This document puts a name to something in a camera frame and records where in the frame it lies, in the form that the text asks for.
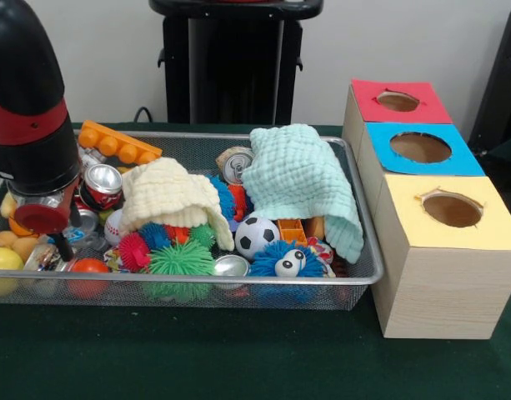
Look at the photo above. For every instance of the red soda can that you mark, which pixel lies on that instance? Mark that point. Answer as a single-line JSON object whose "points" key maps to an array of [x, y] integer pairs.
{"points": [[101, 187]]}

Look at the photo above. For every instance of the clear bottle blue label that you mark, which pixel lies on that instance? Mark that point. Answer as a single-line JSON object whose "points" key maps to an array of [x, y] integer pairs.
{"points": [[78, 237]]}

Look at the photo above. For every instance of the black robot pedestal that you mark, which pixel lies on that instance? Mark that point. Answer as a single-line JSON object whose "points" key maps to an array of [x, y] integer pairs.
{"points": [[230, 62]]}

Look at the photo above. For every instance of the green spiky rubber ball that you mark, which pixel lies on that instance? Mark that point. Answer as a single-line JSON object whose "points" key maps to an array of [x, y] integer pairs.
{"points": [[182, 260]]}

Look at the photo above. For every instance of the blue spiky ball with eyes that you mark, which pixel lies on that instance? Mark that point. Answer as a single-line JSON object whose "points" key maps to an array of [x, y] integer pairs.
{"points": [[265, 266]]}

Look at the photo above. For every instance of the wooden box with three holes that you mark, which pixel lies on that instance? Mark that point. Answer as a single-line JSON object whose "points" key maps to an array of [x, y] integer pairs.
{"points": [[447, 291]]}

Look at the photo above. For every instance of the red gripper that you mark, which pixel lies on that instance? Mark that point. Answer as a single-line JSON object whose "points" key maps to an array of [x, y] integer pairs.
{"points": [[40, 218]]}

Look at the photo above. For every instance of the cream muslin cloth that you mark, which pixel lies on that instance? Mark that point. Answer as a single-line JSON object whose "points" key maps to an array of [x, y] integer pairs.
{"points": [[167, 191]]}

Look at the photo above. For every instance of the red rubber ball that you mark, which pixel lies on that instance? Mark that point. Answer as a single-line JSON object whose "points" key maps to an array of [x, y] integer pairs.
{"points": [[88, 273]]}

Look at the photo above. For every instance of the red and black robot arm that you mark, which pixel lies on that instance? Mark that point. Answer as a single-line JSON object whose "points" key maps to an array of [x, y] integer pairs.
{"points": [[21, 62]]}

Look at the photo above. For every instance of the black and white soccer ball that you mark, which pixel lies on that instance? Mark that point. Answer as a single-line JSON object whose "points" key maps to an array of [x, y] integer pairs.
{"points": [[255, 239]]}

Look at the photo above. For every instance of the long orange toy block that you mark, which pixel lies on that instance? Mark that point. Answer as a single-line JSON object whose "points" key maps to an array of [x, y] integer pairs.
{"points": [[113, 143]]}

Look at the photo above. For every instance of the white baseball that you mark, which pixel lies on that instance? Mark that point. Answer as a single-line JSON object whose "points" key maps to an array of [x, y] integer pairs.
{"points": [[112, 229]]}

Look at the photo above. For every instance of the dark green tablecloth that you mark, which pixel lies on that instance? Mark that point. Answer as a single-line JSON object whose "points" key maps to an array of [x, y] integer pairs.
{"points": [[238, 358]]}

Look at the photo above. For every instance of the mint muslin cloth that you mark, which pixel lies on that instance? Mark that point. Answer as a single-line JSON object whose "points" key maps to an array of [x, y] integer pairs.
{"points": [[297, 183]]}

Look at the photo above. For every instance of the multicoloured spiky caterpillar toy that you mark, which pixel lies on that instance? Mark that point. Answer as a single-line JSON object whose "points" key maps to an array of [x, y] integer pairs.
{"points": [[134, 250]]}

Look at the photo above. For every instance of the black equipment case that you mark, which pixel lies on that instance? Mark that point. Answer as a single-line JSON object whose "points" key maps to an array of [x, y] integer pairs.
{"points": [[501, 104]]}

